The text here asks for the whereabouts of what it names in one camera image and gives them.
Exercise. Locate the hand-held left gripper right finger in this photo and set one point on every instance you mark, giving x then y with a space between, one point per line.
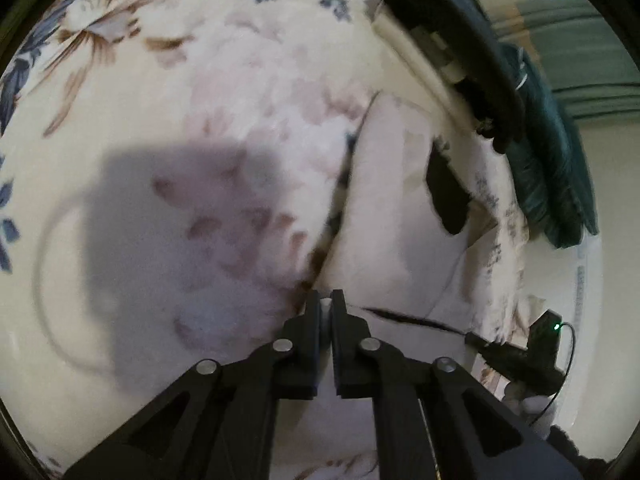
339 320

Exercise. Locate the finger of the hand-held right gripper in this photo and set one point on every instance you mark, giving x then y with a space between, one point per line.
487 346

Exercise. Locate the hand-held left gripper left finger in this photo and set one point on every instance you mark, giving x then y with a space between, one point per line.
314 320

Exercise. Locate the small white cloth black patch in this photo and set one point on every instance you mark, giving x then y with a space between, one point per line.
385 220

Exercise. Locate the green fuzzy cloth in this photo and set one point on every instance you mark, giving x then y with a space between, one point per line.
550 160

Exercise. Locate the floral blanket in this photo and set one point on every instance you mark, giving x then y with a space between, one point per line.
200 110

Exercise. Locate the folded white garment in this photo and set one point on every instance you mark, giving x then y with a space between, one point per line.
420 55

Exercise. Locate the green curtain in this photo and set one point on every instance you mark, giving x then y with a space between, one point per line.
585 60

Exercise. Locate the folded dark teal garment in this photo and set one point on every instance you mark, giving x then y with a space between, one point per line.
450 25

